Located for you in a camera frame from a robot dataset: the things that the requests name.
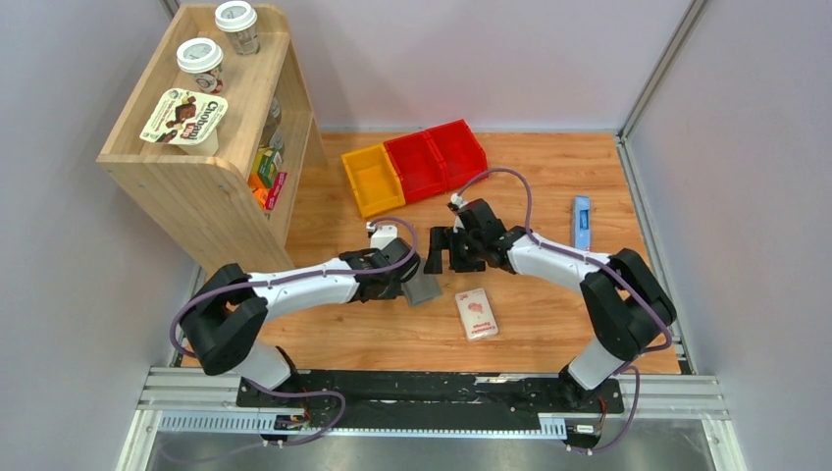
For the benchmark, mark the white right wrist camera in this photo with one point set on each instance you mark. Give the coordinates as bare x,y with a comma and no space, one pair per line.
456,202

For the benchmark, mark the white lidded cup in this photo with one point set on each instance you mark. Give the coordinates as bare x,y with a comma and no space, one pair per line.
237,20
202,59

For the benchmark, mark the Chobani yogurt cup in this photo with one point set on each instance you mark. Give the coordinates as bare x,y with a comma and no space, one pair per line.
186,119

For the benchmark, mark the orange box on shelf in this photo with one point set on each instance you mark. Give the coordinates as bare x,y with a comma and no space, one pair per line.
260,190

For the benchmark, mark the red plastic bin right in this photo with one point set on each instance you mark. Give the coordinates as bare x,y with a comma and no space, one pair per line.
463,155

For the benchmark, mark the wooden shelf unit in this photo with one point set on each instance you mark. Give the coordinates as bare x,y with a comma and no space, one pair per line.
204,203

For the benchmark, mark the clear jar on shelf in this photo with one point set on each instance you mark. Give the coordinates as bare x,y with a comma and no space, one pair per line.
272,136

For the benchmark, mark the blue toothbrush package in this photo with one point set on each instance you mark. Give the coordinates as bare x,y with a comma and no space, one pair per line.
581,236

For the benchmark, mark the grey slotted cable duct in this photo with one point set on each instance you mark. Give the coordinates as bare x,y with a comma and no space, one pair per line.
545,427

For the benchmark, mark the yellow plastic bin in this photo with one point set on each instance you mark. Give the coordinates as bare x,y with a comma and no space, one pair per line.
373,179

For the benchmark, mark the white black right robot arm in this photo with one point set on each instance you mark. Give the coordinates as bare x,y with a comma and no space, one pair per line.
627,307

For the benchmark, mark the red plastic bin middle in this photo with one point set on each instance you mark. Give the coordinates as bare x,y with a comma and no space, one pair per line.
419,165

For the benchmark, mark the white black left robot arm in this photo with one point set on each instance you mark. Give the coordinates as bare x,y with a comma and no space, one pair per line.
222,323

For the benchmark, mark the white lidded cup back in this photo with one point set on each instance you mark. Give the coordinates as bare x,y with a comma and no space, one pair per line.
237,20

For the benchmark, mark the green box on shelf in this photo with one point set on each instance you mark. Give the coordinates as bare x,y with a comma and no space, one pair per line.
265,167

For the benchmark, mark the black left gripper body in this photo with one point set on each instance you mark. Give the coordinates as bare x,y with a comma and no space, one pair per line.
393,289

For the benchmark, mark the white sponge packet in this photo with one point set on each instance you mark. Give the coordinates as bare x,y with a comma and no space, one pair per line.
476,314

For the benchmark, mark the pink box on shelf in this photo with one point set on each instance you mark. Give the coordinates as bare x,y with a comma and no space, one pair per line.
274,192

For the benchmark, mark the grey leather card holder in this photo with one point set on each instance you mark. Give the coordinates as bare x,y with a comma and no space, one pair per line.
421,288

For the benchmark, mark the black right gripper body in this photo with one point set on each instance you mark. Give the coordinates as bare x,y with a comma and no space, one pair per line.
464,252

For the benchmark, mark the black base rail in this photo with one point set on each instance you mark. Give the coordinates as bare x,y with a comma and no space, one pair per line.
408,398

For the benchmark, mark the white lidded cup front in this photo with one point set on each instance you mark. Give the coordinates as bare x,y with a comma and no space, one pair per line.
202,59

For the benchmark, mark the red plastic bin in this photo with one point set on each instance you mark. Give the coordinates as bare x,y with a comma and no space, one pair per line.
419,165
463,155

